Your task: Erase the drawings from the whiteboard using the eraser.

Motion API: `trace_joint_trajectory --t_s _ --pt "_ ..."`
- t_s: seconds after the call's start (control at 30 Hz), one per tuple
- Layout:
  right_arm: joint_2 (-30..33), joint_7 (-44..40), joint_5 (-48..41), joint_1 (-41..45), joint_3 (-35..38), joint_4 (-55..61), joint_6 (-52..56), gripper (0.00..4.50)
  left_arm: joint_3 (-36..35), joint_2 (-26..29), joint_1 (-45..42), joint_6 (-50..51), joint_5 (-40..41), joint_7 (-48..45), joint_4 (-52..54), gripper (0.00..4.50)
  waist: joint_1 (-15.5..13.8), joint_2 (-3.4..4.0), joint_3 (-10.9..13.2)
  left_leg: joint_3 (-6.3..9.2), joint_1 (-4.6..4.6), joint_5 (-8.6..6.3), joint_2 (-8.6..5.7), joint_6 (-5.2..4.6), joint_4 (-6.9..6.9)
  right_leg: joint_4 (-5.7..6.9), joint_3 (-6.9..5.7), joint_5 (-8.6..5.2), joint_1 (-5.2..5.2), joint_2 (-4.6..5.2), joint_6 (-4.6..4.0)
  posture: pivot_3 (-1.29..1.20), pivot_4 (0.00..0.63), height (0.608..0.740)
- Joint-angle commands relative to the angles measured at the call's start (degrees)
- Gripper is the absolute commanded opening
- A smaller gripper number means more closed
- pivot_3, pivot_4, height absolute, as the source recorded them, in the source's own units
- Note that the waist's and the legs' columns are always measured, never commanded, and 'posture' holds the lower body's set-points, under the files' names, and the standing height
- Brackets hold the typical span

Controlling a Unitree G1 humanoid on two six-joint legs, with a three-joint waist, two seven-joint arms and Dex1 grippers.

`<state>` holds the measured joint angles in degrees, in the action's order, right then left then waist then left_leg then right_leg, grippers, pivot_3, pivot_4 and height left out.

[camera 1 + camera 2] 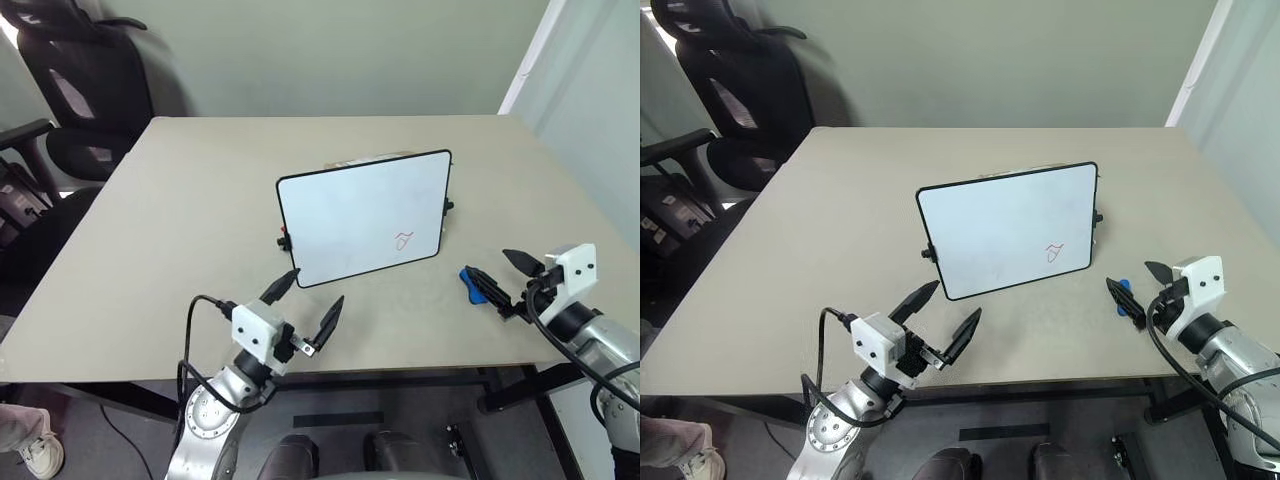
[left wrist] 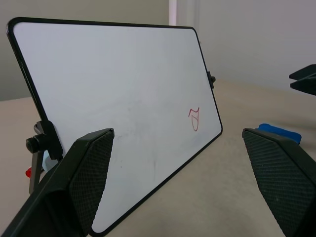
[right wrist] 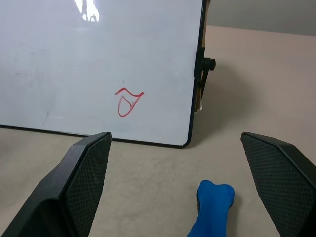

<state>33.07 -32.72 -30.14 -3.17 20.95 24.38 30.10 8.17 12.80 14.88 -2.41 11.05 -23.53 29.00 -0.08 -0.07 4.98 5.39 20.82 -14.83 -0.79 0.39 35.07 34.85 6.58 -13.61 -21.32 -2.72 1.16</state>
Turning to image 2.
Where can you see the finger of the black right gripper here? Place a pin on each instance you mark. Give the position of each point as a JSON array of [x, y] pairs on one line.
[[304, 87], [306, 71]]

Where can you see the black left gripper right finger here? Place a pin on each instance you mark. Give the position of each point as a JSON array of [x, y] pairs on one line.
[[279, 172]]

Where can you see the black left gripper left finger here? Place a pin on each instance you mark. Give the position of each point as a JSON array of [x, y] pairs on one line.
[[74, 177]]

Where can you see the blue whiteboard eraser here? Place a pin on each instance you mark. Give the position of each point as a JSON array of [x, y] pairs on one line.
[[279, 132]]

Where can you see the red marker cap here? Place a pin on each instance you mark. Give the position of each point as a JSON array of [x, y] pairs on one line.
[[28, 172]]

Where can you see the black board stand clamp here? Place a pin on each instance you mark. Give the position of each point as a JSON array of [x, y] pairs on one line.
[[47, 140]]

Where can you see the black whiteboard clamp knob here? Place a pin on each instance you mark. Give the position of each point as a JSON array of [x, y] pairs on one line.
[[211, 79]]

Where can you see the white upright pole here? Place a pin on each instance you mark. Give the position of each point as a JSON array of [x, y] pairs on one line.
[[172, 12]]

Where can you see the white whiteboard with black frame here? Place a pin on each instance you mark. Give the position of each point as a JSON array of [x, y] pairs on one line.
[[111, 74]]

